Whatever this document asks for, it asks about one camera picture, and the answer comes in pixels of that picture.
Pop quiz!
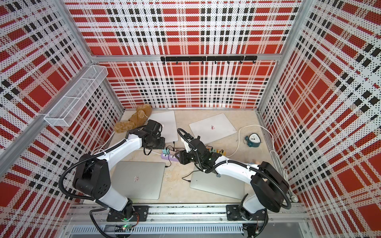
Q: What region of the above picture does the white laptop back left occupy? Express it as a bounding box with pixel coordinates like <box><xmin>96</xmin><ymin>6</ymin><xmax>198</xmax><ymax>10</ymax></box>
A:
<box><xmin>148</xmin><ymin>111</ymin><xmax>178</xmax><ymax>143</ymax></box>

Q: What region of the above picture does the white laptop back right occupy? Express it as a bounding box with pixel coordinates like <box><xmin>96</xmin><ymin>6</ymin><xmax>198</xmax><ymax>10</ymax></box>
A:
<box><xmin>189</xmin><ymin>113</ymin><xmax>237</xmax><ymax>145</ymax></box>

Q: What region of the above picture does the white wire basket shelf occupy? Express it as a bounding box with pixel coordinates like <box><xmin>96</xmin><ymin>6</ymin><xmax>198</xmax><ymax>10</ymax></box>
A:
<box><xmin>44</xmin><ymin>65</ymin><xmax>108</xmax><ymax>127</ymax></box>

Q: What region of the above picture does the white laptop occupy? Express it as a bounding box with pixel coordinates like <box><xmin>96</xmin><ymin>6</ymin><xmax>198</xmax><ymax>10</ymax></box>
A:
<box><xmin>148</xmin><ymin>111</ymin><xmax>178</xmax><ymax>143</ymax></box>
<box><xmin>189</xmin><ymin>113</ymin><xmax>237</xmax><ymax>145</ymax></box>

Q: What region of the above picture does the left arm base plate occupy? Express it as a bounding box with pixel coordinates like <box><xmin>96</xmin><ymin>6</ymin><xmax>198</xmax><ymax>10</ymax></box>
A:
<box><xmin>107</xmin><ymin>205</ymin><xmax>149</xmax><ymax>222</ymax></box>

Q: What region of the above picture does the black cable of pink charger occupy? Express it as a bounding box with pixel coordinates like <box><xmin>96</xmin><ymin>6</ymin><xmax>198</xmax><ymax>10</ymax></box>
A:
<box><xmin>166</xmin><ymin>141</ymin><xmax>186</xmax><ymax>153</ymax></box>

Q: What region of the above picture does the white cable of purple strip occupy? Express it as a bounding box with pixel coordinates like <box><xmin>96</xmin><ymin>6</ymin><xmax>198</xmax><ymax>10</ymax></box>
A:
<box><xmin>89</xmin><ymin>130</ymin><xmax>163</xmax><ymax>157</ymax></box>

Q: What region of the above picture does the purple power strip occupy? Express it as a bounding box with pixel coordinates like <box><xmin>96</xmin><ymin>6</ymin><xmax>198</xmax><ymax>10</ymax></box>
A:
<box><xmin>161</xmin><ymin>149</ymin><xmax>178</xmax><ymax>162</ymax></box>

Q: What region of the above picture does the silver laptop front left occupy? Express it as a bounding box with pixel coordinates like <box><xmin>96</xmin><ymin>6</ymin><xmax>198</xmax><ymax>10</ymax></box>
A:
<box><xmin>111</xmin><ymin>161</ymin><xmax>165</xmax><ymax>200</ymax></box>

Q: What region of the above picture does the black hook rail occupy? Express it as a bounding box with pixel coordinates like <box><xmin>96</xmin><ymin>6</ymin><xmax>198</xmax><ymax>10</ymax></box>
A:
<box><xmin>160</xmin><ymin>56</ymin><xmax>258</xmax><ymax>63</ymax></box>

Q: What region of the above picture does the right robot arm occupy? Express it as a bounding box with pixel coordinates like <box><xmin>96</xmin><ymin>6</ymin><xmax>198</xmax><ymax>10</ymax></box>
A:
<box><xmin>176</xmin><ymin>128</ymin><xmax>292</xmax><ymax>217</ymax></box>

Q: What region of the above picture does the white cable of orange strip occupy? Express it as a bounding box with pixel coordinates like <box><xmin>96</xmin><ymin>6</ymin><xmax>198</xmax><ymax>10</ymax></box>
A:
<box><xmin>226</xmin><ymin>124</ymin><xmax>299</xmax><ymax>203</ymax></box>

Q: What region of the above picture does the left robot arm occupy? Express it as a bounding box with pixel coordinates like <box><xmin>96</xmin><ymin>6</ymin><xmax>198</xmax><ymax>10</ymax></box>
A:
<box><xmin>58</xmin><ymin>120</ymin><xmax>165</xmax><ymax>212</ymax></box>

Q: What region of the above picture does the brown teddy bear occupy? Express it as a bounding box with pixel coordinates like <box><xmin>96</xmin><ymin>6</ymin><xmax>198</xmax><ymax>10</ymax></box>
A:
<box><xmin>114</xmin><ymin>104</ymin><xmax>152</xmax><ymax>133</ymax></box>

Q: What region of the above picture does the orange power strip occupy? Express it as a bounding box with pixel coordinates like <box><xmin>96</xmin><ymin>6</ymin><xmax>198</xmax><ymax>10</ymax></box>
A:
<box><xmin>206</xmin><ymin>146</ymin><xmax>226</xmax><ymax>156</ymax></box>

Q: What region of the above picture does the silver laptop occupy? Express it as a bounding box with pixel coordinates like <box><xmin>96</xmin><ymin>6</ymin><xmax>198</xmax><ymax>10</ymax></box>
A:
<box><xmin>111</xmin><ymin>161</ymin><xmax>165</xmax><ymax>200</ymax></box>
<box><xmin>190</xmin><ymin>171</ymin><xmax>245</xmax><ymax>199</ymax></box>

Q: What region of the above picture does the silver laptop front right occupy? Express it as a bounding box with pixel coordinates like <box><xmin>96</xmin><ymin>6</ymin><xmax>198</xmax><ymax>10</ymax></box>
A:
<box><xmin>190</xmin><ymin>171</ymin><xmax>245</xmax><ymax>199</ymax></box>

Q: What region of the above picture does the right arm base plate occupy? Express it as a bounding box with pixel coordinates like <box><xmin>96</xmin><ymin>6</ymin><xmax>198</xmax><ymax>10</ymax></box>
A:
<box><xmin>226</xmin><ymin>204</ymin><xmax>267</xmax><ymax>221</ymax></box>

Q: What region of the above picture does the teal alarm clock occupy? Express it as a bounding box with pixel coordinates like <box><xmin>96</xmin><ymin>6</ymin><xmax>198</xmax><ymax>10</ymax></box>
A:
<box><xmin>244</xmin><ymin>133</ymin><xmax>262</xmax><ymax>148</ymax></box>

